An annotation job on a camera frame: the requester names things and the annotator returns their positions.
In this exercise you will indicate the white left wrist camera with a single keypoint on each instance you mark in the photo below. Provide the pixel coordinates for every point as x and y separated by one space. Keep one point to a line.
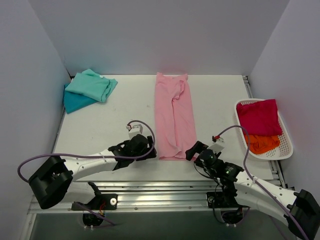
134 130

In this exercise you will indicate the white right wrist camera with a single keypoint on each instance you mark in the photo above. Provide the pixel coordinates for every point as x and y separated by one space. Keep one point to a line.
218 144

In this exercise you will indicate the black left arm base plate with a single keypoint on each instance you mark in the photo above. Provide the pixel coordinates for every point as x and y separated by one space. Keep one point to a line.
107 201

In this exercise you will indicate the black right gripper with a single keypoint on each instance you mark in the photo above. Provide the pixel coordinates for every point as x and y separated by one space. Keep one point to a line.
198 151

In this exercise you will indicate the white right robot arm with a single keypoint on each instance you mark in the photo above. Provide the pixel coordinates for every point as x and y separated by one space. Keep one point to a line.
299 211

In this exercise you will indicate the pink t-shirt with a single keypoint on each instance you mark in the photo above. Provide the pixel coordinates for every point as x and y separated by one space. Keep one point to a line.
174 117

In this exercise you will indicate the magenta t-shirt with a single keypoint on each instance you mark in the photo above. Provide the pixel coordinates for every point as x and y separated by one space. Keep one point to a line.
260 118

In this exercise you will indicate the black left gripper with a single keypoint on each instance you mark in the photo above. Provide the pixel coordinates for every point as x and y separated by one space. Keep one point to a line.
149 147

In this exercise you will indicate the mint green folded t-shirt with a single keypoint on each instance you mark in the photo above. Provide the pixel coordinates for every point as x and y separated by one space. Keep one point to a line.
92 85

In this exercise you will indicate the teal blue folded t-shirt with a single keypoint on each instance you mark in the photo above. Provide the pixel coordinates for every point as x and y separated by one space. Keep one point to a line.
73 102

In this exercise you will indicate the white plastic basket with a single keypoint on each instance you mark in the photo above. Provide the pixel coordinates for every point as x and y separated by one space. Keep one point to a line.
282 152

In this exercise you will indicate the orange t-shirt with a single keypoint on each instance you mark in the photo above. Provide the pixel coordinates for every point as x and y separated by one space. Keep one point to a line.
259 144

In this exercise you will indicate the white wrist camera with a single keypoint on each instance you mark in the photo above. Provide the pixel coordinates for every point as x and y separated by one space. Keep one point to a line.
218 144
134 130

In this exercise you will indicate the aluminium rail frame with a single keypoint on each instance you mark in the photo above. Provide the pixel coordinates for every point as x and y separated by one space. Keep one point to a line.
156 185

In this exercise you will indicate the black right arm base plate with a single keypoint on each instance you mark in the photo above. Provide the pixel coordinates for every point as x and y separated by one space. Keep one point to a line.
221 200

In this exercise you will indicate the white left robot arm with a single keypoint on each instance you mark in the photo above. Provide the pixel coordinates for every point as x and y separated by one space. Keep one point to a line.
57 179

